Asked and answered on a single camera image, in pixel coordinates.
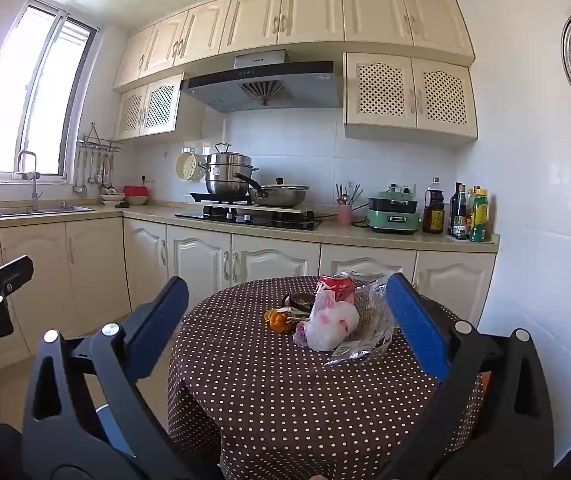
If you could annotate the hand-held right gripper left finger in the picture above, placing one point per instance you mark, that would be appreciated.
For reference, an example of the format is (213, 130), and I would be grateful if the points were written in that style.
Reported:
(165, 305)

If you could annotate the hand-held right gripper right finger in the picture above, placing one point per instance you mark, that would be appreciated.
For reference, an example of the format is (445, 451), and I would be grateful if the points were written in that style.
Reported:
(415, 320)

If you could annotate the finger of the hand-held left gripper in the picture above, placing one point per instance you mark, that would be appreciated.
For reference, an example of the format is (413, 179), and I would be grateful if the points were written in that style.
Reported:
(10, 272)

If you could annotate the clear plastic wrapper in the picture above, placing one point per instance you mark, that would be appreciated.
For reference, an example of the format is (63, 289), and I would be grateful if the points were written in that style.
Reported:
(373, 330)

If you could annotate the white plastic bag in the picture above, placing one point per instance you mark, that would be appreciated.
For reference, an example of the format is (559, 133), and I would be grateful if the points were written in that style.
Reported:
(333, 325)

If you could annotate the red soda can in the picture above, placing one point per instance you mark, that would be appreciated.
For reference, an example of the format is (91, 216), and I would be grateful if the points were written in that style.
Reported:
(338, 287)

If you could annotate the steel kitchen sink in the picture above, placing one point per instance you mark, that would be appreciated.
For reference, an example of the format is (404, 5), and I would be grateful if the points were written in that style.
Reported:
(35, 210)

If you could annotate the cream lower cabinets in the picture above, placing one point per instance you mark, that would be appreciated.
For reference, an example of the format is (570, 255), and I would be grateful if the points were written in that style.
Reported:
(90, 270)

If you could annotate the steel kitchen faucet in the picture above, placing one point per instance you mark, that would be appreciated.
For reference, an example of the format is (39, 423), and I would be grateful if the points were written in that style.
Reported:
(33, 180)

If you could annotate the green electric cooker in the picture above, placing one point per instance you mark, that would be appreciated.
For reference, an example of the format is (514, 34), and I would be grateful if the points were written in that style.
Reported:
(393, 220)

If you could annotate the dark bottle with white label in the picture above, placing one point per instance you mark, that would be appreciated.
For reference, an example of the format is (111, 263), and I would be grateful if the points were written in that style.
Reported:
(461, 220)

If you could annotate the large dark sauce bottle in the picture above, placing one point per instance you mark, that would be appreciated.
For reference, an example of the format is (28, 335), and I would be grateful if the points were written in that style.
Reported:
(434, 210)

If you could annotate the slim dark sauce bottle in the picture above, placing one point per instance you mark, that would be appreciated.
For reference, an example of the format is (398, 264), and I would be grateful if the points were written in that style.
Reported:
(454, 210)

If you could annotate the pale board under pots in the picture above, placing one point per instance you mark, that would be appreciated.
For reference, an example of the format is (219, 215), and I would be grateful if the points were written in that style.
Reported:
(225, 204)

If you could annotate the black gas stove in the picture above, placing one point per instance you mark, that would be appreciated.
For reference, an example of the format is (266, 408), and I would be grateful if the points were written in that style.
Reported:
(245, 219)

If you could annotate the red container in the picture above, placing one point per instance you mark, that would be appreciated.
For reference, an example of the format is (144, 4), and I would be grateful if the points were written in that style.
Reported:
(135, 191)

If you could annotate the white bowls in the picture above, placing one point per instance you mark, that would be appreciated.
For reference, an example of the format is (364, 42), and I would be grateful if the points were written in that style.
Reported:
(112, 199)

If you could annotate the green yellow bottle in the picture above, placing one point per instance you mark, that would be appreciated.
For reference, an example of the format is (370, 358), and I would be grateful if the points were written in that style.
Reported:
(479, 217)

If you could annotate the pink utensil holder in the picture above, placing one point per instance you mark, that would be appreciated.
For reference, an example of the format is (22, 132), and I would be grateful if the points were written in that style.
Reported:
(344, 215)

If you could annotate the row of hanging kitchen utensils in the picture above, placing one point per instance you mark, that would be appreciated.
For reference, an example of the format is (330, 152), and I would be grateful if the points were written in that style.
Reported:
(90, 170)

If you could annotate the cream perforated round tray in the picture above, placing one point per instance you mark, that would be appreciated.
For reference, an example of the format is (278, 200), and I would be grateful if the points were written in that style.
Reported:
(189, 166)

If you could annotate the bundle of chopsticks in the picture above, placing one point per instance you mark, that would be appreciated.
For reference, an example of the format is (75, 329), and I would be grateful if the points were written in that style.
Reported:
(346, 194)

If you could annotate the stainless steamer pot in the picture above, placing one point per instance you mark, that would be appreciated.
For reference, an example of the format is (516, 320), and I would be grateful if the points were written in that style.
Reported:
(228, 175)

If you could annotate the brown polka dot tablecloth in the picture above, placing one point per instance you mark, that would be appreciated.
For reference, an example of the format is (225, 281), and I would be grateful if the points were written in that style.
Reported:
(275, 400)

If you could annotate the steel wok with lid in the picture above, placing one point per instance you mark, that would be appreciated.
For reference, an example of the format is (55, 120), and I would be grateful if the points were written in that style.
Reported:
(280, 195)

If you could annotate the sliding kitchen window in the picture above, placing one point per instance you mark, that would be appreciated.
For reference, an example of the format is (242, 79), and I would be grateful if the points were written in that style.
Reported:
(40, 85)

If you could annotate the small lattice door cabinet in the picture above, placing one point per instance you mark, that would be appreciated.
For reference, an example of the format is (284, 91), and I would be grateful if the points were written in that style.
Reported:
(158, 107)

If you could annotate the wide lattice door cabinet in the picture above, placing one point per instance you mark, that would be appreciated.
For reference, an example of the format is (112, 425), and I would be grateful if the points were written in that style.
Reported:
(410, 95)

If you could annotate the grey range hood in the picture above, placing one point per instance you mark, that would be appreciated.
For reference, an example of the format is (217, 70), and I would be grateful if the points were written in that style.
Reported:
(260, 85)

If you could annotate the wall utensil rack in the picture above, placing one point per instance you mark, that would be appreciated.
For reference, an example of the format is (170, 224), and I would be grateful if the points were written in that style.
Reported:
(98, 141)

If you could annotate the cream upper wall cabinets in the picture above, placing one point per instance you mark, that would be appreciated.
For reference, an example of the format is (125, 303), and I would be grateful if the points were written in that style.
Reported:
(310, 15)

